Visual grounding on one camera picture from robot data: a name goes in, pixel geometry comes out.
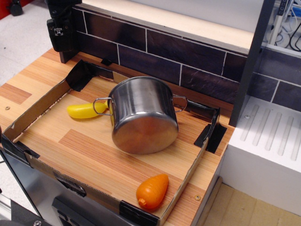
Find stainless steel metal pot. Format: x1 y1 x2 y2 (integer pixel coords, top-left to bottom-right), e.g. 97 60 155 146
106 76 188 154

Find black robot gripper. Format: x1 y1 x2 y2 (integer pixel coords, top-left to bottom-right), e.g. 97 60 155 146
47 9 73 52

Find orange toy carrot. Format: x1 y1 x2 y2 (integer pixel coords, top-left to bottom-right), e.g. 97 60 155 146
136 174 169 209

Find cardboard fence with black tape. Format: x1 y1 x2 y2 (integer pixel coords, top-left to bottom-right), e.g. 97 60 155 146
0 57 233 226

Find white toy sink drainboard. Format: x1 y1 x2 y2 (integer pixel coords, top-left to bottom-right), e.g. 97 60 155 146
221 97 301 202

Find dark grey left post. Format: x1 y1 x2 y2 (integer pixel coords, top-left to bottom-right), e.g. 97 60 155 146
59 49 79 64

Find black cables in background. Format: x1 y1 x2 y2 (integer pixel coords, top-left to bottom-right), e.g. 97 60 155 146
274 0 301 51

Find yellow toy banana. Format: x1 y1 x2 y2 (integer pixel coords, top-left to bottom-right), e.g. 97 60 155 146
67 101 108 119

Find dark grey vertical post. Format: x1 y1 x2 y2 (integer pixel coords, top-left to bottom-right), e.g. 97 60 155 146
229 0 275 127

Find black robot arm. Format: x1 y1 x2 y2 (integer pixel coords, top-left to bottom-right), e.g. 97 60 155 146
46 0 82 52

